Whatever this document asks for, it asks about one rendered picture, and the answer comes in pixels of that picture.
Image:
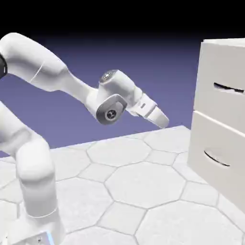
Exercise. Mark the white cabinet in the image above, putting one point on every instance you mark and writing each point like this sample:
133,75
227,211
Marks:
218,124

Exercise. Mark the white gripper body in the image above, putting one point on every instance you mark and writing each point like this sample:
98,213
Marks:
159,116

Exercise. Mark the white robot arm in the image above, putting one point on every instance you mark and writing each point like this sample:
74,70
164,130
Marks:
44,67

